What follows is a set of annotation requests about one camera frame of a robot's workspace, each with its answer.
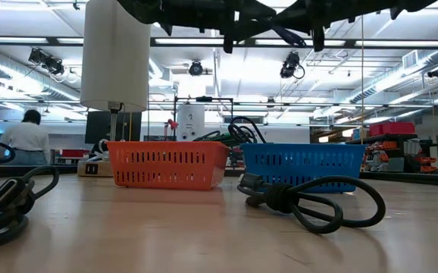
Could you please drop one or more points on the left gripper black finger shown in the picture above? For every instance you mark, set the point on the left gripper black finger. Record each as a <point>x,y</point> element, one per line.
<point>251,22</point>
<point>253,8</point>

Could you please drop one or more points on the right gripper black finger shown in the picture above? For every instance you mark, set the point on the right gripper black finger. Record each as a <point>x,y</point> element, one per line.
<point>300,10</point>
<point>298,23</point>

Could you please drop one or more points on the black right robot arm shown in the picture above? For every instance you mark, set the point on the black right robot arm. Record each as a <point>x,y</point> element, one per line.
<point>393,7</point>

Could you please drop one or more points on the white shade lamp, wooden base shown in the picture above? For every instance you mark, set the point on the white shade lamp, wooden base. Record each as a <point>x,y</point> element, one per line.
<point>114,57</point>

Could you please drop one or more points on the pink clip lamp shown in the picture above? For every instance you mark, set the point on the pink clip lamp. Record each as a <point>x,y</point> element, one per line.
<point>173,123</point>

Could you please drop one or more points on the rack with grey orange bins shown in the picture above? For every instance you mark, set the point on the rack with grey orange bins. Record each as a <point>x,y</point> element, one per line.
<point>393,129</point>

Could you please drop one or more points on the blue plastic slotted basket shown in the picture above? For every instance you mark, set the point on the blue plastic slotted basket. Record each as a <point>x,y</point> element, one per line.
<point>302,169</point>

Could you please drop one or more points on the black monitor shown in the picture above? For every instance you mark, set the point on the black monitor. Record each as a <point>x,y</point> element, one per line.
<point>97,127</point>

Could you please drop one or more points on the orange plastic slotted basket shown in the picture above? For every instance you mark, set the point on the orange plastic slotted basket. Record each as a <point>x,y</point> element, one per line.
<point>166,168</point>

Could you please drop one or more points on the red flat bin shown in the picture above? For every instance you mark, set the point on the red flat bin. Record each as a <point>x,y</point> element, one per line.
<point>75,153</point>

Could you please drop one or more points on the person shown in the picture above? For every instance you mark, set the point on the person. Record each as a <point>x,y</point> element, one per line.
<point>25,140</point>

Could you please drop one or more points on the black overhead frame beam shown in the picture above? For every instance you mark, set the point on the black overhead frame beam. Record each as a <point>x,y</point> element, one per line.
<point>249,42</point>

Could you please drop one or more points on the black dome ceiling camera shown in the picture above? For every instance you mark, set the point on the black dome ceiling camera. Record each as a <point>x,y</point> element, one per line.
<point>195,69</point>

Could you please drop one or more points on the white wall-mounted machine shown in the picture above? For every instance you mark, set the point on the white wall-mounted machine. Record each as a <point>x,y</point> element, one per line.
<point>190,125</point>

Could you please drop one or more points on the black hanging camera rig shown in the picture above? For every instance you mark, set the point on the black hanging camera rig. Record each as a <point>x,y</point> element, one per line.
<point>50,64</point>

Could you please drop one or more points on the black aluminium table frame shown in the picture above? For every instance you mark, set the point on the black aluminium table frame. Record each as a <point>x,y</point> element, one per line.
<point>412,178</point>

